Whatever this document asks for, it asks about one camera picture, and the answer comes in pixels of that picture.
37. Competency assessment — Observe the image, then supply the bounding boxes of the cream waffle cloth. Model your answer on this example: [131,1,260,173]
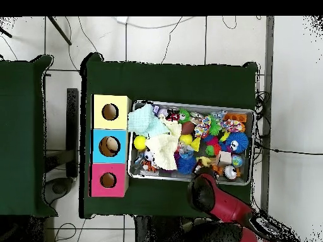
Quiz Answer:
[144,114,183,171]

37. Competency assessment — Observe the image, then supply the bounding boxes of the mint green waffle cloth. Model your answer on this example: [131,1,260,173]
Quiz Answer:
[127,103,172,139]

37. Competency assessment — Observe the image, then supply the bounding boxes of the blue spiky ball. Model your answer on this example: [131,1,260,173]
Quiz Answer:
[176,154,198,175]

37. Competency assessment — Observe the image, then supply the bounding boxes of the yellow toy animal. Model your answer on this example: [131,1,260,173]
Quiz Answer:
[196,156,218,168]

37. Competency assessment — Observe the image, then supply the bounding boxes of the silver mesh bin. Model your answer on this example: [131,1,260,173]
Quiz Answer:
[127,100,256,187]

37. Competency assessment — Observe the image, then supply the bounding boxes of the wooden box three holes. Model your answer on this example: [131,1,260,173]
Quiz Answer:
[88,94,132,198]

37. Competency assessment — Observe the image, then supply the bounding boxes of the plain yellow ball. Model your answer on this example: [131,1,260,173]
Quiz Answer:
[133,135,148,151]

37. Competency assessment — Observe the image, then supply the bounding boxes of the yellow ball with seam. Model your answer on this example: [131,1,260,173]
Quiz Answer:
[179,134,194,146]

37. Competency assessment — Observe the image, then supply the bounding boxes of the green spiky eyeball toy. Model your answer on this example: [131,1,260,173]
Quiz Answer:
[177,107,192,124]

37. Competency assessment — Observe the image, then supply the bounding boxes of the colourful patterned cloth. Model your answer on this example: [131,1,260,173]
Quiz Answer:
[193,115,212,139]
[220,118,245,134]

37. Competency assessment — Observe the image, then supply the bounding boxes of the wooden block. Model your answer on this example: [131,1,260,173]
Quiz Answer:
[216,150,233,167]

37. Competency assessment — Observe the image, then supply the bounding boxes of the blue spiky toy with eye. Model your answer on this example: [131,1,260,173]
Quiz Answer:
[225,131,250,154]

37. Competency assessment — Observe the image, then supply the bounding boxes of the black upright panel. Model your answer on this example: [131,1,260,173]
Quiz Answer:
[66,88,79,178]

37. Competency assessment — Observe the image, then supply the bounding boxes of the dark green side tablecloth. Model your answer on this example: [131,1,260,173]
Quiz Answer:
[0,54,59,217]

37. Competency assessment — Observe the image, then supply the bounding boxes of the black rod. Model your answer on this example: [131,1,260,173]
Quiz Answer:
[47,16,73,46]

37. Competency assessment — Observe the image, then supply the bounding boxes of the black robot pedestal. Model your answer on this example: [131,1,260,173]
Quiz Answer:
[133,215,195,242]

